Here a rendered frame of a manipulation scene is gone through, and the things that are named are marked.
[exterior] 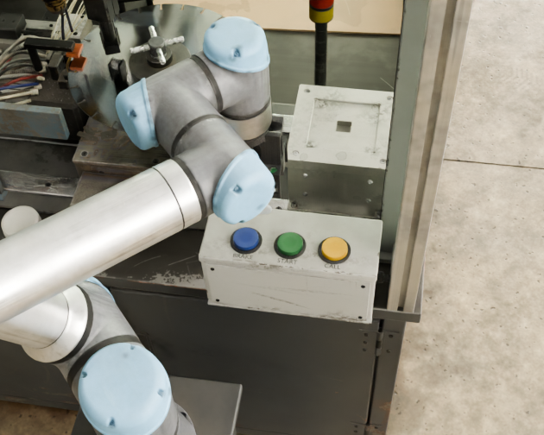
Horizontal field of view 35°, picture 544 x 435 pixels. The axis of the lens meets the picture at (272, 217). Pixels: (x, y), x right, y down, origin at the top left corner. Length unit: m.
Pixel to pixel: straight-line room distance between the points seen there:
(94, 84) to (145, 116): 0.56
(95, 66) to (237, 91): 0.59
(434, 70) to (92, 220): 0.43
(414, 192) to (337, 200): 0.35
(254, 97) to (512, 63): 2.00
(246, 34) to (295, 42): 0.86
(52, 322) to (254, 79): 0.42
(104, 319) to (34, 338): 0.11
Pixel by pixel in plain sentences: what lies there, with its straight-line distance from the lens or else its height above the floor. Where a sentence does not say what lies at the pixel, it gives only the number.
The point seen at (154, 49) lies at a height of 1.00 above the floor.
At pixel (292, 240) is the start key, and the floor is 0.91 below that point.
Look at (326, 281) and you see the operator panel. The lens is 1.34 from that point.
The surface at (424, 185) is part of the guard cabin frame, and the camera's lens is 1.19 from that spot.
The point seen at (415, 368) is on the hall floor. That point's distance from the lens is 2.25.
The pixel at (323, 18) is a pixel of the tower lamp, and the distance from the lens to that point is 1.57.
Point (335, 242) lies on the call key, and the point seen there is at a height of 0.91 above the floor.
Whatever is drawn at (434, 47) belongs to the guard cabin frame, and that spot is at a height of 1.33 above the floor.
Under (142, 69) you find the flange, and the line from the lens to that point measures 1.53.
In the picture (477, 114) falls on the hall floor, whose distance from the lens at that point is 2.80.
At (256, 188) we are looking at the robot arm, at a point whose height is 1.29.
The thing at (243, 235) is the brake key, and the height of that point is 0.91.
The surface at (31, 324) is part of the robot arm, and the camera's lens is 1.14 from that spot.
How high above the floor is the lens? 2.00
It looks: 53 degrees down
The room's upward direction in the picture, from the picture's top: 3 degrees counter-clockwise
